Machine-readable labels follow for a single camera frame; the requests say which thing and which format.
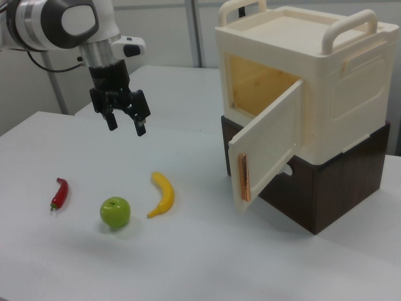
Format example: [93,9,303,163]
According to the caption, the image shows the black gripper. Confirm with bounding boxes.
[88,58,152,137]

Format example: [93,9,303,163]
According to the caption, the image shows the cream cabinet door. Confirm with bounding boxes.
[227,78,306,214]

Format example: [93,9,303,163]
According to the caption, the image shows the cream plastic cabinet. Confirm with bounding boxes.
[214,0,400,166]

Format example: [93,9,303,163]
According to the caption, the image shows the yellow banana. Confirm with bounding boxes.
[146,171,175,219]

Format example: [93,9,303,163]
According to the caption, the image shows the green apple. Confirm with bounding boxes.
[99,196,132,230]

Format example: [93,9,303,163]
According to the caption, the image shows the red chili pepper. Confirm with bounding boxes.
[49,177,70,212]

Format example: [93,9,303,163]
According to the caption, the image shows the dark brown wooden box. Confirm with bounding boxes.
[221,114,391,236]

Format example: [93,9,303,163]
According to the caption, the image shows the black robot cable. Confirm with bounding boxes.
[26,50,86,72]

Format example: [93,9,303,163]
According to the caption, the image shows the copper door handle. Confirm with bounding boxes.
[237,152,252,202]

